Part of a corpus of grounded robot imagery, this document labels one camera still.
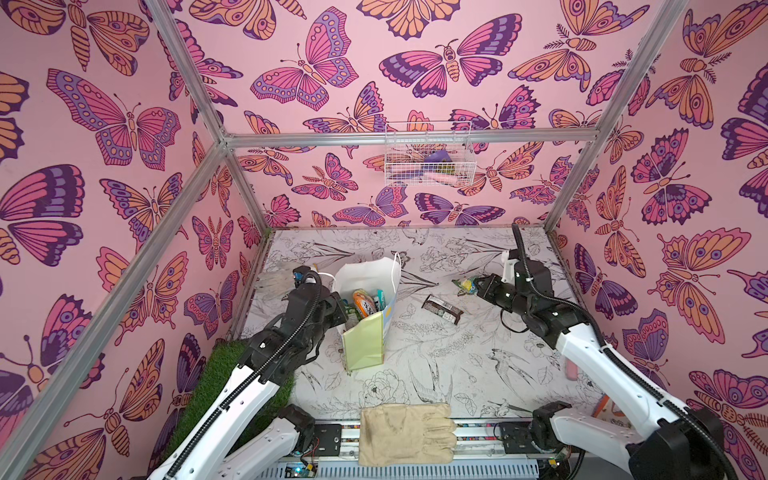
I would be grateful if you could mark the purple pink garden trowel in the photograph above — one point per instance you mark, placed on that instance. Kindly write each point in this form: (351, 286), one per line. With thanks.
(571, 370)

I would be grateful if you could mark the small brown snack pack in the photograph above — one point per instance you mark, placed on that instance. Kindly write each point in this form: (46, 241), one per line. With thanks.
(442, 309)

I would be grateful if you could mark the white wire basket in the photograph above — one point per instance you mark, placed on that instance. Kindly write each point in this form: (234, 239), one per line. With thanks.
(428, 154)

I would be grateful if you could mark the orange white garden glove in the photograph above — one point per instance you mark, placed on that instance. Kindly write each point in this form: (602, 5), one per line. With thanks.
(608, 411)

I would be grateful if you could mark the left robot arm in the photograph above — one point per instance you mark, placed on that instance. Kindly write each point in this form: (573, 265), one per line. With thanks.
(289, 341)

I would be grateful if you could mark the white paper bag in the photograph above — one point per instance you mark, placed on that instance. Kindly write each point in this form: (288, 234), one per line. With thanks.
(361, 342)

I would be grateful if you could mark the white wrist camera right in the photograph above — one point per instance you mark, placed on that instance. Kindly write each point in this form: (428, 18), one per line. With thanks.
(509, 259)

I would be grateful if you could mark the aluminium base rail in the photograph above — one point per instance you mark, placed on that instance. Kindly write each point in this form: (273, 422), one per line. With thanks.
(475, 449)

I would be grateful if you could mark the beige work glove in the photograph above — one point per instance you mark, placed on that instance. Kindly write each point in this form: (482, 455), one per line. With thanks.
(399, 434)

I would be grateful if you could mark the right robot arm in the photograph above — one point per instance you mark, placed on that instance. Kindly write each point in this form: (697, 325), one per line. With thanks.
(667, 440)

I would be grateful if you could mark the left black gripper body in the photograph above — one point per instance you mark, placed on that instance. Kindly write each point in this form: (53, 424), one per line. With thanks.
(329, 313)

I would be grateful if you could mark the green spring tea bag back-side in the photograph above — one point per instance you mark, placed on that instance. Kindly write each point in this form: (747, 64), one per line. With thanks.
(465, 286)

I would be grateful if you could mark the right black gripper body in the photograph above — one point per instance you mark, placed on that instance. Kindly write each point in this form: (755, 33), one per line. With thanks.
(486, 285)

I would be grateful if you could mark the orange Fox's candy bag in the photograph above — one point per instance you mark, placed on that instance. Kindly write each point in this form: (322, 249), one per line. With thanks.
(364, 303)

